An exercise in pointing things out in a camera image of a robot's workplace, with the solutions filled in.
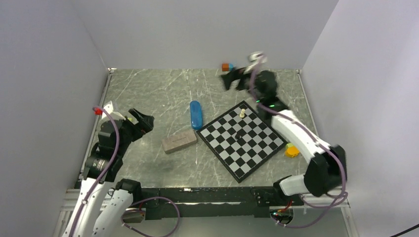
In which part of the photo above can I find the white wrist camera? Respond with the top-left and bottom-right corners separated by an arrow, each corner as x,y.
93,101 -> 125,121
244,51 -> 267,74

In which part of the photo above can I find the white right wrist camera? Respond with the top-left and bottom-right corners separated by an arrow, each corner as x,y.
244,51 -> 267,74

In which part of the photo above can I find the orange block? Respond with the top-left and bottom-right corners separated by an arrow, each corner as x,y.
221,63 -> 230,72

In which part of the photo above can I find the blue glasses case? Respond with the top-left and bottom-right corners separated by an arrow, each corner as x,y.
190,100 -> 203,130

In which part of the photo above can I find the brown brick block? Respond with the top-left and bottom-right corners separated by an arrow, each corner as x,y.
162,130 -> 197,154

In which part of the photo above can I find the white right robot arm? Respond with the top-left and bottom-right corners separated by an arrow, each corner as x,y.
220,68 -> 347,205

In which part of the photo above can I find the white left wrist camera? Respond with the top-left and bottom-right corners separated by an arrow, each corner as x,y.
93,101 -> 125,121

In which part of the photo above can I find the black white chessboard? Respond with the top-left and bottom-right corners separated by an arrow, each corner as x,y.
197,101 -> 286,183

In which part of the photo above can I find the orange toy fruit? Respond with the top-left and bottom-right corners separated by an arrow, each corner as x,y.
284,143 -> 300,158

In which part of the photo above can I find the cream chess piece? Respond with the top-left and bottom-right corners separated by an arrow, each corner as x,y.
239,109 -> 246,119

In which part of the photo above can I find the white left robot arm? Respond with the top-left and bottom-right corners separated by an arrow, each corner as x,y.
63,106 -> 155,237

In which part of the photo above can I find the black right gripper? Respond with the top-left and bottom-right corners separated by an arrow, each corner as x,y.
220,64 -> 263,104

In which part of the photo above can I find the black base frame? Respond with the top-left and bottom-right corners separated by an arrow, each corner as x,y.
130,186 -> 303,220

